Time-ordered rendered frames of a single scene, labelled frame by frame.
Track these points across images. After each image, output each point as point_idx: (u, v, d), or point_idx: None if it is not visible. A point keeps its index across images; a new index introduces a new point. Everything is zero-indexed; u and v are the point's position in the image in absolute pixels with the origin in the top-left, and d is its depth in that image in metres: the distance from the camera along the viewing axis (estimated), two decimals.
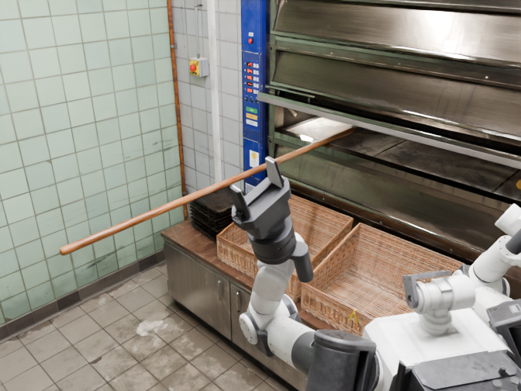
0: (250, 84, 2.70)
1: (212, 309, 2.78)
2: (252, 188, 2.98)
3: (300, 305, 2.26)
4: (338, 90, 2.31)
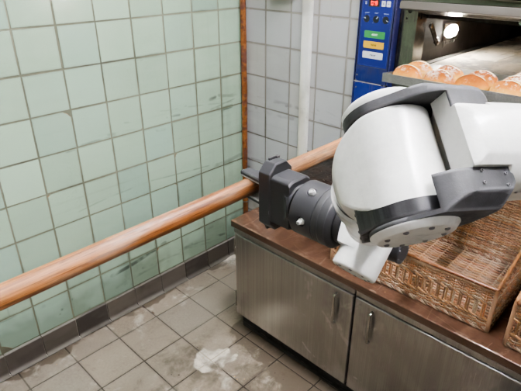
0: None
1: (313, 335, 1.85)
2: None
3: (503, 339, 1.33)
4: None
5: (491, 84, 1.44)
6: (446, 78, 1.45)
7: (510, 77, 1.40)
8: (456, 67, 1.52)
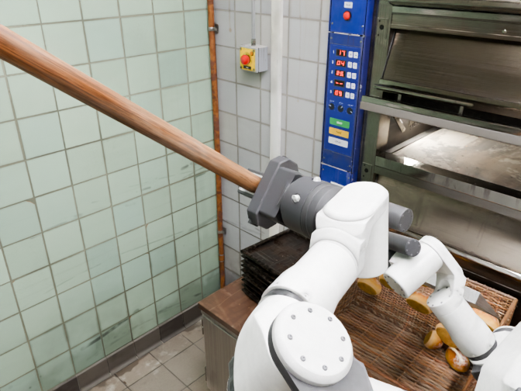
0: (341, 84, 1.75)
1: None
2: None
3: None
4: (514, 93, 1.37)
5: None
6: None
7: None
8: None
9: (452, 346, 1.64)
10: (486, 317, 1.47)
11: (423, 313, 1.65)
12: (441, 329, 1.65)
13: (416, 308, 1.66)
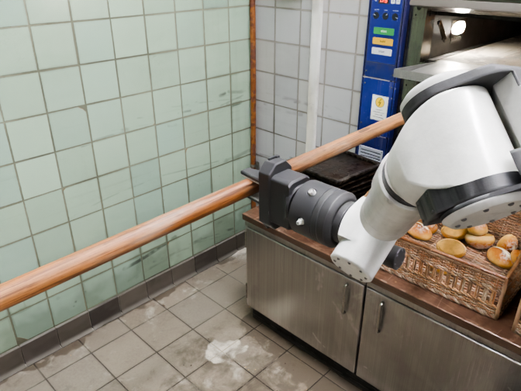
0: None
1: (323, 326, 1.88)
2: (370, 152, 2.08)
3: (512, 326, 1.37)
4: None
5: (464, 245, 1.68)
6: (429, 225, 1.82)
7: None
8: (425, 225, 1.79)
9: (488, 235, 1.71)
10: (516, 240, 1.68)
11: (457, 253, 1.66)
12: (470, 233, 1.76)
13: (450, 250, 1.67)
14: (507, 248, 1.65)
